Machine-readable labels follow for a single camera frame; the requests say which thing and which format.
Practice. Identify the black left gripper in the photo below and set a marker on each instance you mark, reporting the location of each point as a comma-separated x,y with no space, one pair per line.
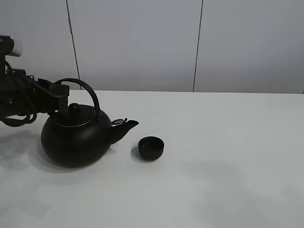
22,95

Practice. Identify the small black teacup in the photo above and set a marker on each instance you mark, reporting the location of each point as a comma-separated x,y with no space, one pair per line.
151,148

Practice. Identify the black round teapot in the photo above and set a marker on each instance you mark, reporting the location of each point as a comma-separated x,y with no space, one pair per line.
80,135

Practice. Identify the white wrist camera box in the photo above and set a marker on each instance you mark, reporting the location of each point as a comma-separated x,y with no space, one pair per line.
10,46

